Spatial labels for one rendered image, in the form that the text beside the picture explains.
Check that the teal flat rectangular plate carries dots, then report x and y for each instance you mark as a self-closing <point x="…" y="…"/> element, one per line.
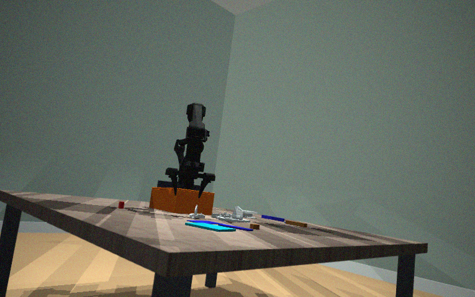
<point x="211" y="227"/>

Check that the orange flat bar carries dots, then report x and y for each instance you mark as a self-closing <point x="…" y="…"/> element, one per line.
<point x="296" y="223"/>

